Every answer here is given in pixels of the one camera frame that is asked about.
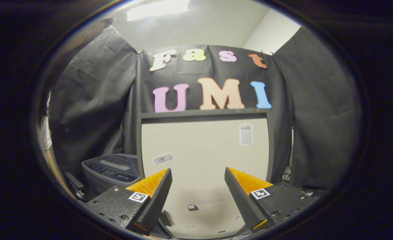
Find dark washing machine lid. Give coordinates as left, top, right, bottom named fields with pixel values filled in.
left=98, top=154, right=140, bottom=174

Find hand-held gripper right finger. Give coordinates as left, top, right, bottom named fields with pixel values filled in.
left=224, top=167, right=314, bottom=233

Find hanging black cables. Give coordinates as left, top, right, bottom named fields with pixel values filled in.
left=282, top=162, right=294, bottom=183

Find ceiling light panel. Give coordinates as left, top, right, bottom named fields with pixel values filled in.
left=126, top=0, right=190, bottom=22

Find black office chair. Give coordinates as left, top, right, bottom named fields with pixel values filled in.
left=64, top=171, right=85, bottom=201

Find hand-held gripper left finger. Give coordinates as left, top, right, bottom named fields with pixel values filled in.
left=86, top=168, right=173, bottom=235

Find black backdrop cloth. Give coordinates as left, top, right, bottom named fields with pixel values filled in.
left=48, top=25, right=362, bottom=190

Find grey washing machine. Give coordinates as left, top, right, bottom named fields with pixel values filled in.
left=82, top=153, right=142, bottom=200

